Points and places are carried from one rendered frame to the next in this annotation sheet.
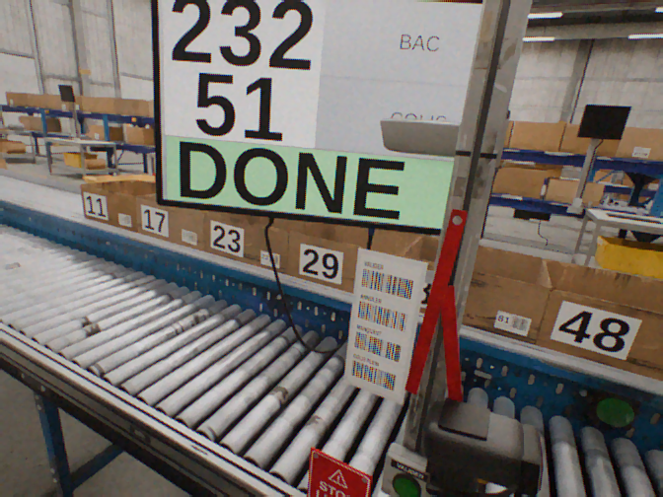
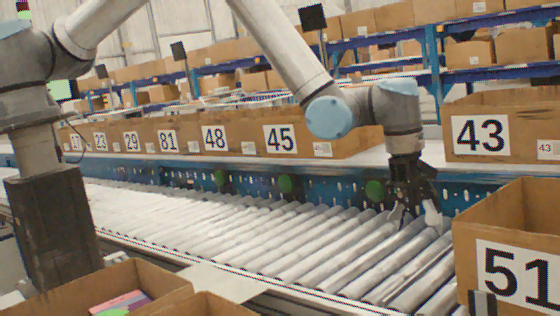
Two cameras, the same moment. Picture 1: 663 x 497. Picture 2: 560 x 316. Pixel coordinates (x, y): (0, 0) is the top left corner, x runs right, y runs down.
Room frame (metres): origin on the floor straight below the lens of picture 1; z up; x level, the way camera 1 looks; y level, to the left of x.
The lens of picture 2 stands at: (-1.11, -1.70, 1.25)
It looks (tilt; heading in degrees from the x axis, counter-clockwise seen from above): 11 degrees down; 21
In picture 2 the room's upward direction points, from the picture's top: 10 degrees counter-clockwise
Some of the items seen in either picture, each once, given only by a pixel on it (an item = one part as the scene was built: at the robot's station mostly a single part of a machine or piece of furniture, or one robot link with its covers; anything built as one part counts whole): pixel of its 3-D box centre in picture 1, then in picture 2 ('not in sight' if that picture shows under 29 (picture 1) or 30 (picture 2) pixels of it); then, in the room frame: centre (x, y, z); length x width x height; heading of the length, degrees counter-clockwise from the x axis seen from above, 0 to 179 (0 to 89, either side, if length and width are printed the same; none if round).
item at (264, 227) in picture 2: not in sight; (261, 233); (0.27, -1.04, 0.72); 0.52 x 0.05 x 0.05; 155
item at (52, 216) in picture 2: not in sight; (54, 227); (-0.13, -0.61, 0.91); 0.26 x 0.26 x 0.33; 60
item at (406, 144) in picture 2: not in sight; (405, 142); (0.02, -1.56, 1.02); 0.10 x 0.09 x 0.05; 65
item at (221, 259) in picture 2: not in sight; (275, 235); (0.24, -1.10, 0.72); 0.52 x 0.05 x 0.05; 155
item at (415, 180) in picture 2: not in sight; (407, 177); (0.02, -1.55, 0.94); 0.09 x 0.08 x 0.12; 155
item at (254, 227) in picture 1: (266, 234); (127, 135); (1.38, 0.27, 0.96); 0.39 x 0.29 x 0.17; 65
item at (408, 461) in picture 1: (408, 478); not in sight; (0.36, -0.13, 0.95); 0.07 x 0.03 x 0.07; 65
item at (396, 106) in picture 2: not in sight; (398, 105); (0.03, -1.55, 1.11); 0.10 x 0.09 x 0.12; 89
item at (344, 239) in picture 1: (355, 255); (160, 134); (1.22, -0.09, 0.96); 0.39 x 0.29 x 0.17; 65
